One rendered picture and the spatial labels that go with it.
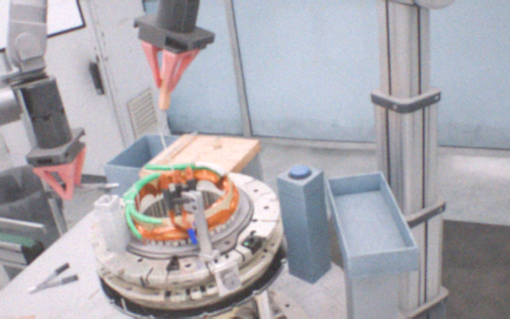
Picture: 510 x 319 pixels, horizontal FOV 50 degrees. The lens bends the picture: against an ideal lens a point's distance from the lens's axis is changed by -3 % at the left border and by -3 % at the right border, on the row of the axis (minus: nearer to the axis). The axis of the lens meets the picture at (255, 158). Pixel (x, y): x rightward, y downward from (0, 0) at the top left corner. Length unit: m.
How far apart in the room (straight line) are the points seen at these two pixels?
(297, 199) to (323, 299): 0.22
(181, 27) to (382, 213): 0.49
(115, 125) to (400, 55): 2.38
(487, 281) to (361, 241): 1.58
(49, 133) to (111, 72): 2.29
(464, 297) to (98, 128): 2.16
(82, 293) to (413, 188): 0.79
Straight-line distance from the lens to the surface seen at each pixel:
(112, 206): 0.86
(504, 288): 2.47
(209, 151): 1.23
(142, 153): 1.40
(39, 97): 0.90
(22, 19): 0.91
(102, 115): 3.29
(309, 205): 1.15
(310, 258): 1.21
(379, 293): 1.01
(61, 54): 3.31
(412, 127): 1.12
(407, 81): 1.10
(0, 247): 1.80
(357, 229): 0.99
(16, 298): 1.47
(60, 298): 1.41
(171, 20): 0.78
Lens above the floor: 1.58
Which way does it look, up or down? 26 degrees down
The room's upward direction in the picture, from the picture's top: 8 degrees counter-clockwise
